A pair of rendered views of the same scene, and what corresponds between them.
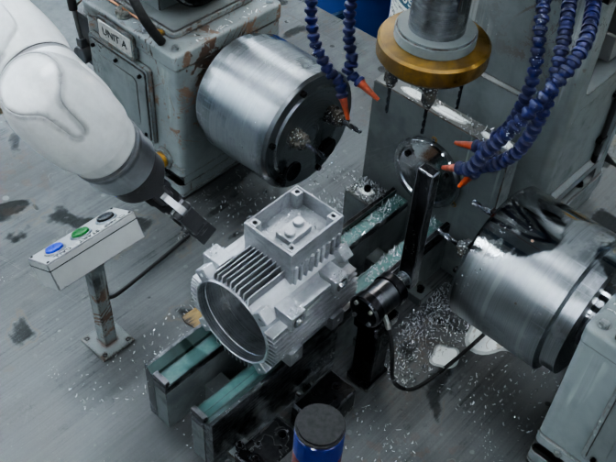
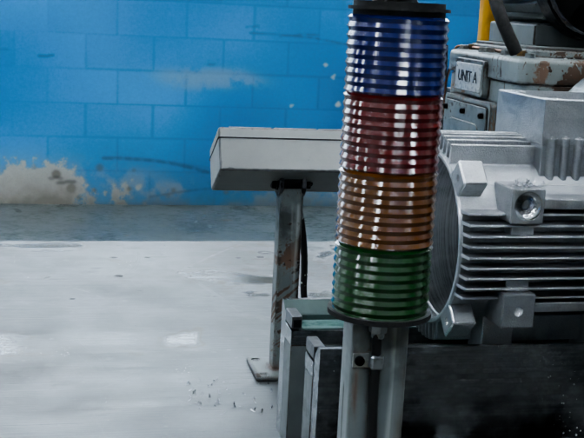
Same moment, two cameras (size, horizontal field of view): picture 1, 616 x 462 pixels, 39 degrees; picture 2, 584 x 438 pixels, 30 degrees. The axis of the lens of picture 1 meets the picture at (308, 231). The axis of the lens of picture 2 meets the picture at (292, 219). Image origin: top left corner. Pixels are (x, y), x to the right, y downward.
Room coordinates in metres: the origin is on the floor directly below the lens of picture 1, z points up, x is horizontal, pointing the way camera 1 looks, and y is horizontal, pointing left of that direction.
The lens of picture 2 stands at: (-0.01, -0.38, 1.21)
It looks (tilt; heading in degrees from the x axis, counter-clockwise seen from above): 11 degrees down; 37
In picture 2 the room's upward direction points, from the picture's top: 3 degrees clockwise
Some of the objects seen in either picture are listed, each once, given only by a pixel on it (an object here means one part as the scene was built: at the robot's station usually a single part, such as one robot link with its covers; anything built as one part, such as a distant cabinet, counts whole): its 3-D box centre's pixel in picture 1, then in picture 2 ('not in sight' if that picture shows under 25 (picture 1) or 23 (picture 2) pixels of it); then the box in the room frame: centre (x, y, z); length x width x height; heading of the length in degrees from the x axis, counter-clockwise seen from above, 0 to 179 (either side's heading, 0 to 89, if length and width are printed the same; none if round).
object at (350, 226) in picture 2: not in sight; (386, 204); (0.54, -0.03, 1.10); 0.06 x 0.06 x 0.04
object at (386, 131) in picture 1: (442, 174); not in sight; (1.27, -0.25, 0.97); 0.30 x 0.11 x 0.34; 50
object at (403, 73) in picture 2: (318, 437); (395, 55); (0.54, -0.03, 1.19); 0.06 x 0.06 x 0.04
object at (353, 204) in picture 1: (365, 208); not in sight; (1.27, -0.11, 0.86); 0.07 x 0.06 x 0.12; 50
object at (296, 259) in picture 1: (293, 235); (577, 135); (0.95, 0.02, 1.11); 0.12 x 0.11 x 0.07; 141
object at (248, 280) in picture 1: (274, 287); (527, 235); (0.92, 0.05, 1.01); 0.20 x 0.19 x 0.19; 141
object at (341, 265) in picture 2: not in sight; (381, 276); (0.54, -0.03, 1.05); 0.06 x 0.06 x 0.04
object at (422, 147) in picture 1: (425, 173); not in sight; (1.22, -0.21, 1.01); 0.15 x 0.02 x 0.15; 50
